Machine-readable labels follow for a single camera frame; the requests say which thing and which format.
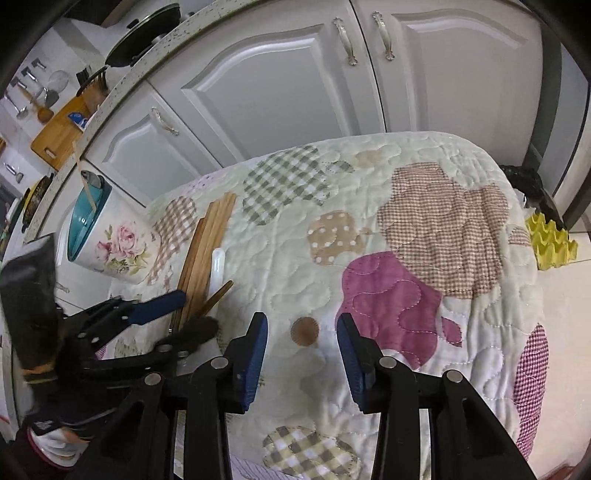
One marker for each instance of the black wok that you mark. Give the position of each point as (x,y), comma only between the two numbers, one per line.
(138,34)

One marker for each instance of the floral white utensil holder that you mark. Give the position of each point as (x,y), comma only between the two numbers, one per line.
(120,249)

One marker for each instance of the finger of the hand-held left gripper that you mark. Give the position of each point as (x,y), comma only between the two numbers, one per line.
(189,334)
(152,308)

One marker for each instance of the wooden cutting board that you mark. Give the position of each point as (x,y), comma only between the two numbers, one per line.
(57,134)

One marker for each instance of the dark brown wooden chopstick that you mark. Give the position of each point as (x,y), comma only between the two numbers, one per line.
(219,295)
(191,254)

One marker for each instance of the patchwork quilt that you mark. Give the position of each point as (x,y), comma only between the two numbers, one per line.
(415,300)

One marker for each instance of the person's left hand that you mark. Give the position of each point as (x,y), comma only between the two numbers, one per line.
(53,441)

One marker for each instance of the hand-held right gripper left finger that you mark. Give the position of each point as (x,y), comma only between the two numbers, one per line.
(255,360)

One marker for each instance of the black plastic bag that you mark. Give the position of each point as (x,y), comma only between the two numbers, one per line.
(531,184)

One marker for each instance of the wooden knife block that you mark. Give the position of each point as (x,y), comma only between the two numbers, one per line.
(92,90)

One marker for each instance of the white cabinet door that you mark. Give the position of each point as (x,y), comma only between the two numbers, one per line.
(277,83)
(147,147)
(457,69)

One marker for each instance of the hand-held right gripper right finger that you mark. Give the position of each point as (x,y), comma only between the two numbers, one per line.
(350,364)

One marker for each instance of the blue white packet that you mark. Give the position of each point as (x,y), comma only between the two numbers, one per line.
(79,119)

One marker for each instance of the yellow black bowl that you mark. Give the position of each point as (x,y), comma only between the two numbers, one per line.
(34,201)

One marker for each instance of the hanging wooden spatula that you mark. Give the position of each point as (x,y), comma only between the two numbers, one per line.
(40,110)

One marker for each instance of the yellow egg tray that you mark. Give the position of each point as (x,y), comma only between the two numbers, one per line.
(551,242)

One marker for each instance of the hanging round strainer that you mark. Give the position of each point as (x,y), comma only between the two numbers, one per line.
(57,81)

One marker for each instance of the white plastic spoon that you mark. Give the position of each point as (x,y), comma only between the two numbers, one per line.
(217,272)

